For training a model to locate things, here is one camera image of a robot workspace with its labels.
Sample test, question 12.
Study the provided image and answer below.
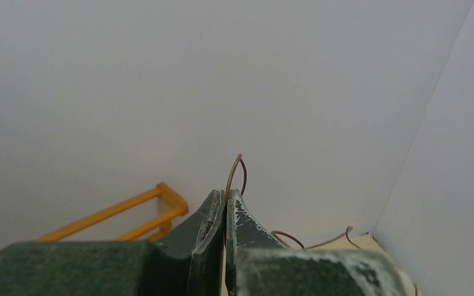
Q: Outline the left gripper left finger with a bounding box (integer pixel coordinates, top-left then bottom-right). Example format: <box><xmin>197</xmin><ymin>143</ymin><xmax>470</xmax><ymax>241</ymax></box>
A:
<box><xmin>0</xmin><ymin>190</ymin><xmax>226</xmax><ymax>295</ymax></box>

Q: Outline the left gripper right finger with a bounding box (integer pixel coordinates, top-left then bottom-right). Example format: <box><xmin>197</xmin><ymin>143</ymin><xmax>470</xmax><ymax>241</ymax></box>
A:
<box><xmin>225</xmin><ymin>190</ymin><xmax>407</xmax><ymax>295</ymax></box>

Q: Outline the brown cable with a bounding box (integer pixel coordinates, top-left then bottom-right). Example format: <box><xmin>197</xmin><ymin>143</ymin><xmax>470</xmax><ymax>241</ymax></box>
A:
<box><xmin>225</xmin><ymin>153</ymin><xmax>362</xmax><ymax>251</ymax></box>

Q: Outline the wooden shelf rack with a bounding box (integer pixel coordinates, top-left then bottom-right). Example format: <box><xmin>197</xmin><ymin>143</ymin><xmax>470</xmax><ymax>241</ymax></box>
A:
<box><xmin>0</xmin><ymin>183</ymin><xmax>189</xmax><ymax>276</ymax></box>

